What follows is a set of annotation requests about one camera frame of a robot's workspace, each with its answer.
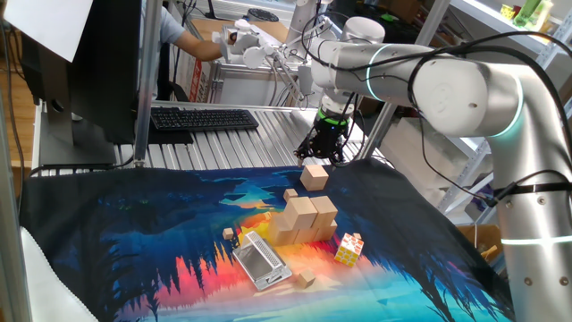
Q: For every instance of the black round disc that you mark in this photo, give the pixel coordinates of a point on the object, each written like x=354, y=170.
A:
x=263, y=15

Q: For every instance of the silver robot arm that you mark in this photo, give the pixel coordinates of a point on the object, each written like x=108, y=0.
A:
x=469, y=94

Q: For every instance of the small wooden cube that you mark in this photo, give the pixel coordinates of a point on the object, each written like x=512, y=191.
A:
x=289, y=193
x=357, y=235
x=228, y=233
x=306, y=279

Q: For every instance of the white metal shelf rack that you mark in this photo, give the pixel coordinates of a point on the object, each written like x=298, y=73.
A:
x=491, y=24

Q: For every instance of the person in blue shirt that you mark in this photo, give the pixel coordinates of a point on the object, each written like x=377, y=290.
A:
x=170, y=27

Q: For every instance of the colourful forest print cloth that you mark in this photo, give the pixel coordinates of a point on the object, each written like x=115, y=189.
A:
x=134, y=232

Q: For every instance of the silver metal mesh holder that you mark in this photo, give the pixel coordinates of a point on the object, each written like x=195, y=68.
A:
x=259, y=266

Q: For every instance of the white foam pieces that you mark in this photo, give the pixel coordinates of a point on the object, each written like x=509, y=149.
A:
x=415, y=152

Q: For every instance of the aluminium vertical post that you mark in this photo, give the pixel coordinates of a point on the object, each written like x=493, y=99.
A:
x=147, y=89

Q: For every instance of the green yellow bottles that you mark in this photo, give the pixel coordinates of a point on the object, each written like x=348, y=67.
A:
x=529, y=11

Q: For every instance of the Rubik's cube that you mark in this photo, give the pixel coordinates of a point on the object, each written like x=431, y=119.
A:
x=349, y=250

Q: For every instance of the white paper sheet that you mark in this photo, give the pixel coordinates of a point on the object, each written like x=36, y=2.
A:
x=49, y=22

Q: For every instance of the black keyboard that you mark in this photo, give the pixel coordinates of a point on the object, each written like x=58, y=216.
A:
x=201, y=120

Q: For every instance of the black computer monitor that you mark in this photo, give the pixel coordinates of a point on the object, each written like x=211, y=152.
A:
x=107, y=67

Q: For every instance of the grey frame post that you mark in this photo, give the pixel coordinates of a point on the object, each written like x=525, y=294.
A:
x=11, y=246

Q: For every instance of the person forearm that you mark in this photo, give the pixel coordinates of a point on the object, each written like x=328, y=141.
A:
x=201, y=47

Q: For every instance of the cardboard box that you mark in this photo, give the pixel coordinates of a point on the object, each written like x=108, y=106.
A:
x=485, y=237

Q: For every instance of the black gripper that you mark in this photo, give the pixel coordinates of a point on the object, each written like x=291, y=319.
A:
x=328, y=138

